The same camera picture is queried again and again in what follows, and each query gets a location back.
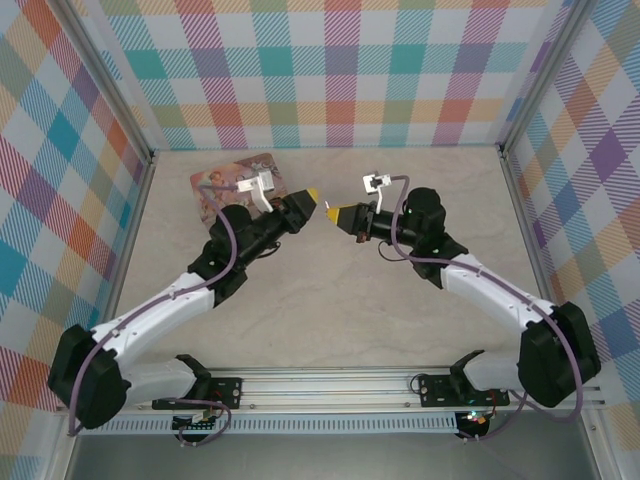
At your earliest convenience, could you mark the white slotted cable duct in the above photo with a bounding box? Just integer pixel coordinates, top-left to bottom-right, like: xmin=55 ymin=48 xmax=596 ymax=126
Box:
xmin=79 ymin=412 xmax=459 ymax=436

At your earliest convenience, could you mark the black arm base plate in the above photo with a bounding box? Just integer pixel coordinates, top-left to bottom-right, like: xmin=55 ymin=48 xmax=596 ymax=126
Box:
xmin=417 ymin=374 xmax=511 ymax=407
xmin=152 ymin=377 xmax=244 ymax=411

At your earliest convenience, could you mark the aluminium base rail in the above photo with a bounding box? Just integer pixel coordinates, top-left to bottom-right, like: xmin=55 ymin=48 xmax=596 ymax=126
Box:
xmin=119 ymin=367 xmax=606 ymax=414

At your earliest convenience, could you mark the pink illustrated diary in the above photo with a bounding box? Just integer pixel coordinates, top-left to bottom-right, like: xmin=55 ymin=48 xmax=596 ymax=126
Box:
xmin=189 ymin=152 xmax=289 ymax=226

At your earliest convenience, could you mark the small electronics board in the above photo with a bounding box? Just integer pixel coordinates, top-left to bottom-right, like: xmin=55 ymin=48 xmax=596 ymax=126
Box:
xmin=457 ymin=409 xmax=489 ymax=431
xmin=172 ymin=412 xmax=219 ymax=434

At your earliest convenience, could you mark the aluminium side rail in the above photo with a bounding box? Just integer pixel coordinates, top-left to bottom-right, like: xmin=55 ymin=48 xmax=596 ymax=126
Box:
xmin=59 ymin=149 xmax=161 ymax=416
xmin=498 ymin=144 xmax=556 ymax=309

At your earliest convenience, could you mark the aluminium frame post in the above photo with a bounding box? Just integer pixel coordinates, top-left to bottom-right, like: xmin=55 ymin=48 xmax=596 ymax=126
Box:
xmin=57 ymin=0 xmax=159 ymax=166
xmin=497 ymin=0 xmax=596 ymax=156

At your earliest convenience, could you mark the grey metal shelf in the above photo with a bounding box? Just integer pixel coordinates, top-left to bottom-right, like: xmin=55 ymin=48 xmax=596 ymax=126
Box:
xmin=67 ymin=432 xmax=601 ymax=480

